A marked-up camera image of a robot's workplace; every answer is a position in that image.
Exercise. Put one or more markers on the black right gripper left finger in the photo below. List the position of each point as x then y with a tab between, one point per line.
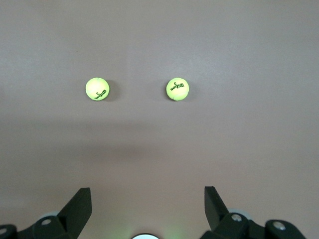
72	216

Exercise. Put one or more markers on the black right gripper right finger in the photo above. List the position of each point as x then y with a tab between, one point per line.
219	219

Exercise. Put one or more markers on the yellow Wilson tennis ball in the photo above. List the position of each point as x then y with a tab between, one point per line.
96	88
177	89

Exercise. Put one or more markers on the brown table mat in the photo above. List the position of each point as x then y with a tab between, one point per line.
159	37

